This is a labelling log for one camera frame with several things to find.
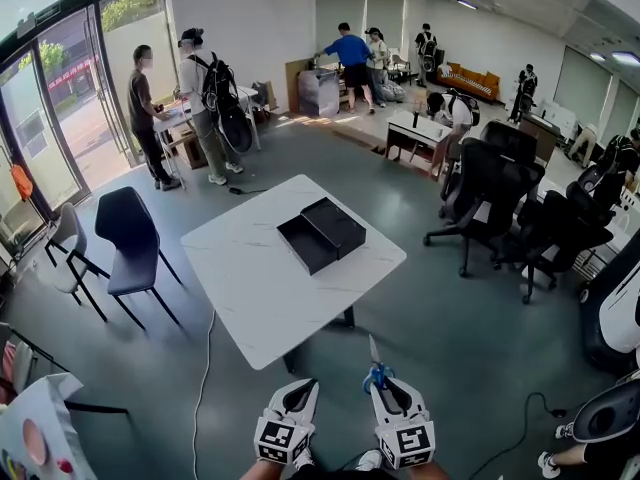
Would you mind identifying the grey chair black legs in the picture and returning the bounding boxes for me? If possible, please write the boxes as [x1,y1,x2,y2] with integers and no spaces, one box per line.
[43,202,109,323]

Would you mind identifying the dark blue chair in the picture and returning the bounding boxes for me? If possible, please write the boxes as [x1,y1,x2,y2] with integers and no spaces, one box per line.
[94,185,184,331]

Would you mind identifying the person's white right shoe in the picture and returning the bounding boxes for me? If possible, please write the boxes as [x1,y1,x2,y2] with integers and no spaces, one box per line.
[356,448,384,472]

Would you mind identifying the black floor cable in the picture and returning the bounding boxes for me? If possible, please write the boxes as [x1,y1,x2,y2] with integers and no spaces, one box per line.
[468,392,569,480]

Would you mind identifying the white marble table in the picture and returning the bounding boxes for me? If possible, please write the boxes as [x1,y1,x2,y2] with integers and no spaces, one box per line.
[180,173,408,373]

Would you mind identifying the glass entrance door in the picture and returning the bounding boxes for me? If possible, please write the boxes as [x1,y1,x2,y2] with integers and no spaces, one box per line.
[0,0,137,234]

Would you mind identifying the black backpack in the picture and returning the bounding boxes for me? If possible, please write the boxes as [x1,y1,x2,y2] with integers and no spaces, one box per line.
[188,51,255,155]

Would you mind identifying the white black machine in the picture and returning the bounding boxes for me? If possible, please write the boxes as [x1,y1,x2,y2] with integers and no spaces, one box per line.
[578,254,640,372]

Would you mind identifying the black box container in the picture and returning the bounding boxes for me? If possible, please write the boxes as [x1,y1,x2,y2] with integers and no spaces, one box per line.
[276,196,368,276]

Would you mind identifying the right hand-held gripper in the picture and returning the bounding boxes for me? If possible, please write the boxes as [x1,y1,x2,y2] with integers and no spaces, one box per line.
[368,375,436,471]

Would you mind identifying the white wooden desk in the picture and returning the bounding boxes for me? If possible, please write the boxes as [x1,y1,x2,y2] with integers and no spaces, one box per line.
[384,110,454,175]

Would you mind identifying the wooden crate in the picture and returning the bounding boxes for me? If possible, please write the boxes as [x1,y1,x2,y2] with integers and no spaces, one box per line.
[167,126,208,170]

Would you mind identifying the white floor cable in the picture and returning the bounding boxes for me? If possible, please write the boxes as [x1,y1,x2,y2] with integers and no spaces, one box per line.
[191,309,217,480]

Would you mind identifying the blue handled scissors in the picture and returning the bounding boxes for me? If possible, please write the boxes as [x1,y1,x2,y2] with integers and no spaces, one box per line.
[362,334,396,395]

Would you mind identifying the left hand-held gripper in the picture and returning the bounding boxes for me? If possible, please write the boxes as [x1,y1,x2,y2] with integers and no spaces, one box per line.
[254,378,321,466]

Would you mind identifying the orange sofa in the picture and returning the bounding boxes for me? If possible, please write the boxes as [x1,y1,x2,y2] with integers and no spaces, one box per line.
[435,61,503,102]

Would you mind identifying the person's left forearm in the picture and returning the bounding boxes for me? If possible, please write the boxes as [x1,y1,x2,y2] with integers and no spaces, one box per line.
[238,459,301,480]

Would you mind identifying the silver cabinet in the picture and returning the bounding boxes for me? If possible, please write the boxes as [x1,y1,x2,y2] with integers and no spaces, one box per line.
[297,67,342,118]

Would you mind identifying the black office chair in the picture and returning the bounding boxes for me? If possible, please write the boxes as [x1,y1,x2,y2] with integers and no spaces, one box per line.
[566,164,617,214]
[423,137,547,279]
[498,189,616,306]

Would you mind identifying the orange bag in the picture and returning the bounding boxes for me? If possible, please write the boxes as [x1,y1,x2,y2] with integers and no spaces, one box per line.
[10,163,34,202]

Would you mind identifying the white folding table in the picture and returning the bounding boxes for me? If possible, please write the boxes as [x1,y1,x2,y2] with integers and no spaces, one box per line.
[151,85,262,190]

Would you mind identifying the white printed bag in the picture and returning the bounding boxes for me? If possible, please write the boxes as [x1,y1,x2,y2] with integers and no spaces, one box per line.
[0,372,99,480]

